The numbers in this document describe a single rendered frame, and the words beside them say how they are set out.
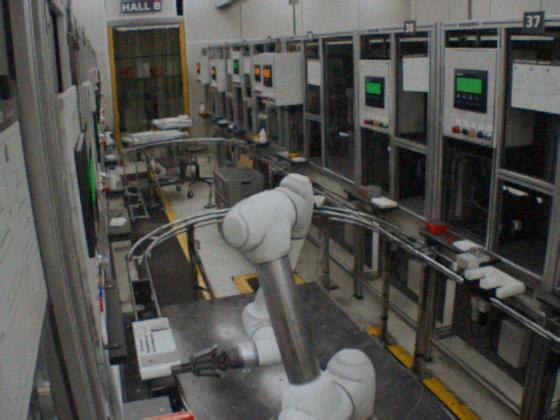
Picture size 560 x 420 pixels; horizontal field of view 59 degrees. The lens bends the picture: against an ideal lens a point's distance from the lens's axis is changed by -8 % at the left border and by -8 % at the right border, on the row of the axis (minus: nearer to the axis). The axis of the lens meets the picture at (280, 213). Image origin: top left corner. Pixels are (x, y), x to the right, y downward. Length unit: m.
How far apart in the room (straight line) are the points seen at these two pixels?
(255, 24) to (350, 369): 8.88
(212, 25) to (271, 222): 8.65
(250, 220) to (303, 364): 0.44
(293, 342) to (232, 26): 8.82
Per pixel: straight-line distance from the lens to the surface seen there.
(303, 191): 1.53
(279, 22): 10.28
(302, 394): 1.54
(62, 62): 1.23
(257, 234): 1.39
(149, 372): 1.85
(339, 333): 2.38
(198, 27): 9.89
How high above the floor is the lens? 1.87
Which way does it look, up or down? 17 degrees down
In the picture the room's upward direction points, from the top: 2 degrees counter-clockwise
